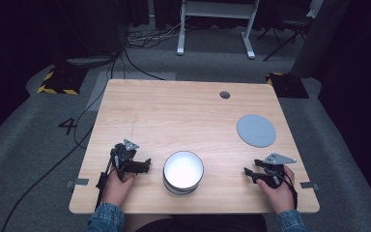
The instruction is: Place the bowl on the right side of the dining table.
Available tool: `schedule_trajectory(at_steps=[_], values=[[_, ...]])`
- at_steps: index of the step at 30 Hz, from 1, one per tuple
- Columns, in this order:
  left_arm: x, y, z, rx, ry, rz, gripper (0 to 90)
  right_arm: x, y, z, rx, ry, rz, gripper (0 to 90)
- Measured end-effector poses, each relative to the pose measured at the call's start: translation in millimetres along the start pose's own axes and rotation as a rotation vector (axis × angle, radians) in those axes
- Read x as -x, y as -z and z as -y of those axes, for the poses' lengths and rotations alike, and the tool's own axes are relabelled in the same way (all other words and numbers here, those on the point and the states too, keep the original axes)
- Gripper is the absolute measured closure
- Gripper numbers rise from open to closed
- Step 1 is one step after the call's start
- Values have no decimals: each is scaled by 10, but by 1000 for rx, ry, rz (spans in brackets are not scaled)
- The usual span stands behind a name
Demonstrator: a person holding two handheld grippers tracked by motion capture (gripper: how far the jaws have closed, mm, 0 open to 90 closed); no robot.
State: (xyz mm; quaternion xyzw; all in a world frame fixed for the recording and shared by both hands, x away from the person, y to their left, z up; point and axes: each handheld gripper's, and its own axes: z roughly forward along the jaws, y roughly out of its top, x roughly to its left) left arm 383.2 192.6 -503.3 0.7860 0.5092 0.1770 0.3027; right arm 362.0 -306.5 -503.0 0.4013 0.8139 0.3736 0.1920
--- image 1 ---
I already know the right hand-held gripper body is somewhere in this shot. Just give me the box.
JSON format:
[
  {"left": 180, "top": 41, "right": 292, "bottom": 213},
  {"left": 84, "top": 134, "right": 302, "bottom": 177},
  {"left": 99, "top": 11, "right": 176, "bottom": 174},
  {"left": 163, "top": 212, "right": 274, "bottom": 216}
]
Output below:
[{"left": 260, "top": 152, "right": 298, "bottom": 189}]

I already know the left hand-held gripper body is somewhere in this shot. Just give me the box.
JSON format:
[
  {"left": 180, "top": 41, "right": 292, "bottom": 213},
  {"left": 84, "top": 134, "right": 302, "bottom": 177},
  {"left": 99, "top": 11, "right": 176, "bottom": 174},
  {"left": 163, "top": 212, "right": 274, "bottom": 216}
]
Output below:
[{"left": 109, "top": 138, "right": 140, "bottom": 181}]

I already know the person's right hand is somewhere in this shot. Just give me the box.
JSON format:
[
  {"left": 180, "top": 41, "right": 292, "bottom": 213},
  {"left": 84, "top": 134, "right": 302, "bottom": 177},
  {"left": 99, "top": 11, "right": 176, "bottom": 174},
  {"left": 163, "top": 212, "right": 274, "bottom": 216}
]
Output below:
[{"left": 255, "top": 165, "right": 296, "bottom": 216}]

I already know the person's left hand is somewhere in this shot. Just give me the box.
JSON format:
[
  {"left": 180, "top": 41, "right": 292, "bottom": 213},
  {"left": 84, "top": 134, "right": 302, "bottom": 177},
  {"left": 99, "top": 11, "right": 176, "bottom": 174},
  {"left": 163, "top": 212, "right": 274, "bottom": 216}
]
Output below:
[{"left": 101, "top": 168, "right": 136, "bottom": 208}]

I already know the grey round plate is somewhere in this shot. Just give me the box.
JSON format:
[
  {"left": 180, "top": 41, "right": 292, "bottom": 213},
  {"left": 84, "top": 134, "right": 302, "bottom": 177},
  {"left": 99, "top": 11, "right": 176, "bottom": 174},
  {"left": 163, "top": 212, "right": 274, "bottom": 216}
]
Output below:
[{"left": 236, "top": 113, "right": 277, "bottom": 149}]

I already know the grey tape strip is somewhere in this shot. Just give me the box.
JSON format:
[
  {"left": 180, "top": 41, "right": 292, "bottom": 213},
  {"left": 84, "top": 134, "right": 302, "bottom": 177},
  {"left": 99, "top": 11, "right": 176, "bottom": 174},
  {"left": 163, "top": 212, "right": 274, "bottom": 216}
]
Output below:
[
  {"left": 66, "top": 177, "right": 90, "bottom": 189},
  {"left": 300, "top": 181, "right": 321, "bottom": 191}
]

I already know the white striped bowl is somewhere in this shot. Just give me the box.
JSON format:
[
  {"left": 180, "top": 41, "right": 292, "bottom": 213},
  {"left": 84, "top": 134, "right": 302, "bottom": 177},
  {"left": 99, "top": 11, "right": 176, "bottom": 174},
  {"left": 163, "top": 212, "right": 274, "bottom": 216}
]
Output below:
[{"left": 162, "top": 150, "right": 205, "bottom": 196}]

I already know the black yellow striped base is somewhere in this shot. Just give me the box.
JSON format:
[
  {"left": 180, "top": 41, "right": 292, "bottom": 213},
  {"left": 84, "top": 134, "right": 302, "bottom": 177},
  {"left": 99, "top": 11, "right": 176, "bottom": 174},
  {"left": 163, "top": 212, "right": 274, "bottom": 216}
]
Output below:
[
  {"left": 36, "top": 65, "right": 89, "bottom": 97},
  {"left": 265, "top": 72, "right": 310, "bottom": 100}
]

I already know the black folding stand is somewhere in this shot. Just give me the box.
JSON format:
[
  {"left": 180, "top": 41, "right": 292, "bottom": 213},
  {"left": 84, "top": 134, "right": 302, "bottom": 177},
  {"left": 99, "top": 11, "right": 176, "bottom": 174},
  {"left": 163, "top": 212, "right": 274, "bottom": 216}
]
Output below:
[{"left": 256, "top": 18, "right": 314, "bottom": 63}]

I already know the grey pillar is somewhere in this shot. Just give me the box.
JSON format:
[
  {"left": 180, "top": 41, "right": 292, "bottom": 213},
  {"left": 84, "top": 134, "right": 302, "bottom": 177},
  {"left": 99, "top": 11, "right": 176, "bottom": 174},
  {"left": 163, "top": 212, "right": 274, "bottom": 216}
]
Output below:
[{"left": 290, "top": 0, "right": 353, "bottom": 79}]

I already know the right hand-held gripper cable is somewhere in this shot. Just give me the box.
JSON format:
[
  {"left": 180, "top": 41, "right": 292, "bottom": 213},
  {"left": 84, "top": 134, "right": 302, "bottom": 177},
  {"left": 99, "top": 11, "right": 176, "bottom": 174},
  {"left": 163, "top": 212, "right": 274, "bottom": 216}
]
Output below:
[{"left": 281, "top": 173, "right": 300, "bottom": 211}]

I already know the hand-held gripper cable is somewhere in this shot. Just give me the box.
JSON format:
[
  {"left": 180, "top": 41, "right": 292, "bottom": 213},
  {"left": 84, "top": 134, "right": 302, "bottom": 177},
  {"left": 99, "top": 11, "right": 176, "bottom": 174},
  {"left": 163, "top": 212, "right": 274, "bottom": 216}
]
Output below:
[
  {"left": 94, "top": 156, "right": 115, "bottom": 211},
  {"left": 281, "top": 173, "right": 300, "bottom": 211}
]

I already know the left hand-held gripper cable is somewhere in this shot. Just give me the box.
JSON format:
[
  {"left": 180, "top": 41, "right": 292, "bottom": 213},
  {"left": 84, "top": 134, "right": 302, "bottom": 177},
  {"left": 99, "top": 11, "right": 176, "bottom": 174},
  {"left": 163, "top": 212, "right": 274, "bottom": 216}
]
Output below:
[{"left": 94, "top": 156, "right": 115, "bottom": 211}]

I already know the long black floor cable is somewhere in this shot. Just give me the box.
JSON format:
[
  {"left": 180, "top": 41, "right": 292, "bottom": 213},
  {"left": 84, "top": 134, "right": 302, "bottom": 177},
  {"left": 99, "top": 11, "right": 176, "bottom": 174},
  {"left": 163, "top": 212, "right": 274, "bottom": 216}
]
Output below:
[{"left": 0, "top": 47, "right": 128, "bottom": 232}]

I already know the bundle of floor cables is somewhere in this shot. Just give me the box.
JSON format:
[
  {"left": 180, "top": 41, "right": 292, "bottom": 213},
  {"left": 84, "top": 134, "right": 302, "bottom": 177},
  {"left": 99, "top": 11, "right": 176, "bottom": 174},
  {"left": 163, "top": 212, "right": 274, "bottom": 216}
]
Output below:
[{"left": 124, "top": 19, "right": 183, "bottom": 50}]

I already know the white desk frame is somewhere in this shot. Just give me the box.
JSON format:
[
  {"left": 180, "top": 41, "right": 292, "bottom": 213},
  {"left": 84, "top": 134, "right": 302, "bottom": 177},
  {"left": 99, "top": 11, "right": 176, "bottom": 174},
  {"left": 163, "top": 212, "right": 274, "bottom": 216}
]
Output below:
[{"left": 176, "top": 0, "right": 262, "bottom": 60}]

